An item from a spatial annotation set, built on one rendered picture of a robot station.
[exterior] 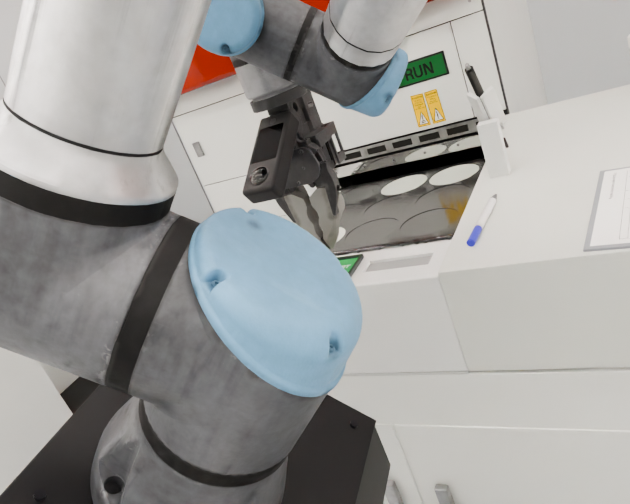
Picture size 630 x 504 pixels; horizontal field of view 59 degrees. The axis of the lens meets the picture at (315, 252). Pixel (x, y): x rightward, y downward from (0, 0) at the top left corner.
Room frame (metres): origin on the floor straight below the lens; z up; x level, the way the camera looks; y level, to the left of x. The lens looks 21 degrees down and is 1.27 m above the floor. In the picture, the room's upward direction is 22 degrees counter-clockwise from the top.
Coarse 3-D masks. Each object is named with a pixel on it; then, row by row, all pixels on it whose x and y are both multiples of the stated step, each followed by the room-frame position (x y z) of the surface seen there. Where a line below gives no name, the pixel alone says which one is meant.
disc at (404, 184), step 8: (408, 176) 1.16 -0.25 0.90; (416, 176) 1.14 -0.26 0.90; (424, 176) 1.12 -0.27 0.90; (392, 184) 1.15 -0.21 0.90; (400, 184) 1.13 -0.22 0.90; (408, 184) 1.11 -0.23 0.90; (416, 184) 1.09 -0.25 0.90; (384, 192) 1.12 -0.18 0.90; (392, 192) 1.10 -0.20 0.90; (400, 192) 1.08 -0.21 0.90
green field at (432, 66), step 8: (432, 56) 1.16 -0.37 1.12; (440, 56) 1.15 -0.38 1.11; (408, 64) 1.19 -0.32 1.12; (416, 64) 1.18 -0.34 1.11; (424, 64) 1.17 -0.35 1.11; (432, 64) 1.16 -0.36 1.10; (440, 64) 1.15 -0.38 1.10; (408, 72) 1.19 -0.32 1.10; (416, 72) 1.18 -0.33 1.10; (424, 72) 1.17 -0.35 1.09; (432, 72) 1.16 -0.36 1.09; (440, 72) 1.15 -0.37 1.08; (408, 80) 1.19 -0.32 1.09; (416, 80) 1.18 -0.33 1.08
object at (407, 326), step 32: (384, 256) 0.68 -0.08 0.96; (416, 256) 0.65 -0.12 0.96; (384, 288) 0.61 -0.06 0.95; (416, 288) 0.59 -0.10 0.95; (384, 320) 0.62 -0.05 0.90; (416, 320) 0.60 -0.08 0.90; (448, 320) 0.58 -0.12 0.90; (352, 352) 0.66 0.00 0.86; (384, 352) 0.63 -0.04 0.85; (416, 352) 0.61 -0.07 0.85; (448, 352) 0.58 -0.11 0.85
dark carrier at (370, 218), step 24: (480, 168) 1.04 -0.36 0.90; (360, 192) 1.19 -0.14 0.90; (408, 192) 1.06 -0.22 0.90; (432, 192) 1.01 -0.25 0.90; (456, 192) 0.97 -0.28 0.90; (360, 216) 1.04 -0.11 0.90; (384, 216) 0.99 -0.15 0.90; (408, 216) 0.94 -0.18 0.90; (432, 216) 0.90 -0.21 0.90; (456, 216) 0.86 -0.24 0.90; (360, 240) 0.92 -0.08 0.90; (384, 240) 0.88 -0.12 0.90; (408, 240) 0.84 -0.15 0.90
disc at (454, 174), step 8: (448, 168) 1.11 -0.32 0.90; (456, 168) 1.09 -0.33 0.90; (464, 168) 1.07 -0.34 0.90; (472, 168) 1.06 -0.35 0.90; (432, 176) 1.10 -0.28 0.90; (440, 176) 1.08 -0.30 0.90; (448, 176) 1.07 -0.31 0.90; (456, 176) 1.05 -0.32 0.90; (464, 176) 1.03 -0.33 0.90; (432, 184) 1.06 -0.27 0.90; (440, 184) 1.04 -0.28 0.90
